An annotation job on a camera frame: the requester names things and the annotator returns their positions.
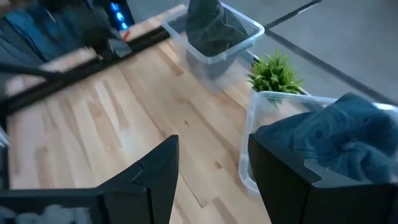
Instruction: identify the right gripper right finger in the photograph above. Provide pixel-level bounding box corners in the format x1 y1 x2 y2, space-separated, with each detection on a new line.
248 133 398 224

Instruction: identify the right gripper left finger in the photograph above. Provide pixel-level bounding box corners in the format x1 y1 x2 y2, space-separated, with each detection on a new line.
0 134 180 224

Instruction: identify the green denim cap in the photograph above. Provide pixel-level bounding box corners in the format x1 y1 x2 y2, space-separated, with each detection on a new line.
185 0 249 58

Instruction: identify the clear plastic container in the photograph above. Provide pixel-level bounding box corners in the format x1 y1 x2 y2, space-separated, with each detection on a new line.
238 91 398 198
160 1 266 94

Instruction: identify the small green potted plant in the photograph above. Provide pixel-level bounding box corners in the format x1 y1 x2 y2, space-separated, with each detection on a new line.
248 49 305 96

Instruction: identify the black computer with blue lights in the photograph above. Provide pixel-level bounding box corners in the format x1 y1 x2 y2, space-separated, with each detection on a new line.
105 0 136 32

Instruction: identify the blue fabric chair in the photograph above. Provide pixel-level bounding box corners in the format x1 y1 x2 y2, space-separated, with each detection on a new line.
0 6 81 62

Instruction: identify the black aluminium frame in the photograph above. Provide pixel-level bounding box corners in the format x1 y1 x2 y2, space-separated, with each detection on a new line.
0 26 175 189

